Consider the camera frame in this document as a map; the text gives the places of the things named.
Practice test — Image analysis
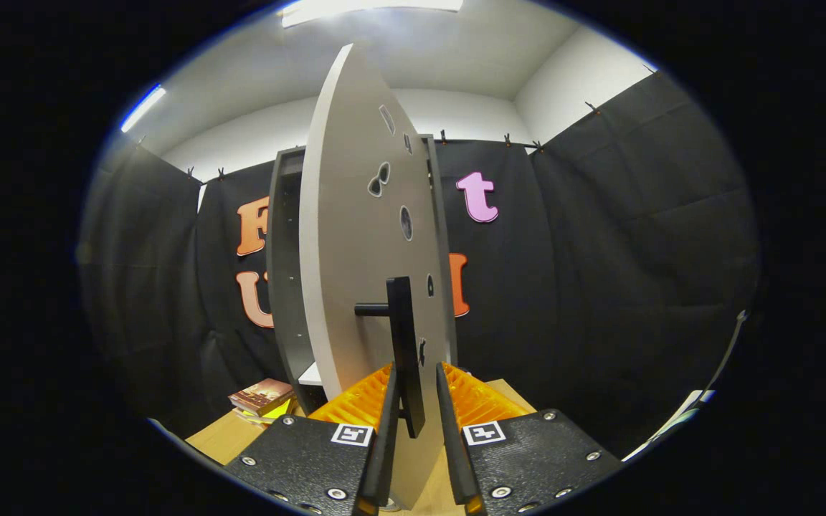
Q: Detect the black backdrop cloth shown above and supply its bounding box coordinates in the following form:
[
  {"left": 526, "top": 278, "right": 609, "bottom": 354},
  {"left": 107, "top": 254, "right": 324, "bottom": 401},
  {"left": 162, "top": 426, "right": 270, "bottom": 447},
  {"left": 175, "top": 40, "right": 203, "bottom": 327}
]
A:
[{"left": 80, "top": 68, "right": 761, "bottom": 459}]

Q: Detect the row of black cloth clips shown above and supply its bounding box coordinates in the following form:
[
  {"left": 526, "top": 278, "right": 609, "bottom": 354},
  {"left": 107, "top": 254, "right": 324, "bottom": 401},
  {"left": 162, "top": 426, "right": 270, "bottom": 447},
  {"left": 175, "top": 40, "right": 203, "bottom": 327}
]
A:
[{"left": 187, "top": 64, "right": 658, "bottom": 180}]

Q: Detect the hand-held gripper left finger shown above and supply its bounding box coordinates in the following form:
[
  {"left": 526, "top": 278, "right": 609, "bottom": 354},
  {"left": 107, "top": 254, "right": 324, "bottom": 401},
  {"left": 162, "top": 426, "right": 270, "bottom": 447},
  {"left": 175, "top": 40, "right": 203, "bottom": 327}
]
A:
[{"left": 225, "top": 362, "right": 401, "bottom": 516}]

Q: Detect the brown cover book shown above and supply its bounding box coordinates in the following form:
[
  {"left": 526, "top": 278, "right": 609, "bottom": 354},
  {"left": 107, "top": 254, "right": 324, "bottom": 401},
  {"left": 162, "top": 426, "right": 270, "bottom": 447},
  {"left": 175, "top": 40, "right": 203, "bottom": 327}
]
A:
[{"left": 228, "top": 378, "right": 295, "bottom": 416}]

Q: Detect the white flat board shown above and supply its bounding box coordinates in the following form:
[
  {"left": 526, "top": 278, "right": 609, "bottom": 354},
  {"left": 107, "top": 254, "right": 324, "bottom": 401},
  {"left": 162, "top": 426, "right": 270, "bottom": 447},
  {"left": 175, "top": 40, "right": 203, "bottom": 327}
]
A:
[{"left": 622, "top": 389, "right": 716, "bottom": 462}]

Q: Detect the yellow cover book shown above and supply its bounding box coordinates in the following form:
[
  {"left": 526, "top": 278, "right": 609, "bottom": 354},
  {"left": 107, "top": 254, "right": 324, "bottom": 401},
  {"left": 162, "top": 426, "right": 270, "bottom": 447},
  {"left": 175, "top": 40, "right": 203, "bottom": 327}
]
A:
[{"left": 241, "top": 398, "right": 298, "bottom": 425}]

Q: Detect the beige shoe cabinet door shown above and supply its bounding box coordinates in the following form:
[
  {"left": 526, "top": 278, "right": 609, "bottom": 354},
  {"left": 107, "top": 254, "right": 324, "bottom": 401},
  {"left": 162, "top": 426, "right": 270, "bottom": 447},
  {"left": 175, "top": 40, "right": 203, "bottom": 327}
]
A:
[{"left": 298, "top": 43, "right": 460, "bottom": 510}]

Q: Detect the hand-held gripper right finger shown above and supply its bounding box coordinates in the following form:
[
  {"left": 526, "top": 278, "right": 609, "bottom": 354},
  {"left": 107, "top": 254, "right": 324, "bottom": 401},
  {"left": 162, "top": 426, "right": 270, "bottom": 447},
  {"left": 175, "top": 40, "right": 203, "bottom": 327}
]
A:
[{"left": 436, "top": 362, "right": 625, "bottom": 515}]

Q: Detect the dark grey shoe cabinet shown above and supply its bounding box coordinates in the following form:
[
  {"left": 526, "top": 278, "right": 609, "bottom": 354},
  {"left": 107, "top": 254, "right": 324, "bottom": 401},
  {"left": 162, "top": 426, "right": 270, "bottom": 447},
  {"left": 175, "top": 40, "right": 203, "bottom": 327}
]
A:
[{"left": 266, "top": 135, "right": 450, "bottom": 416}]

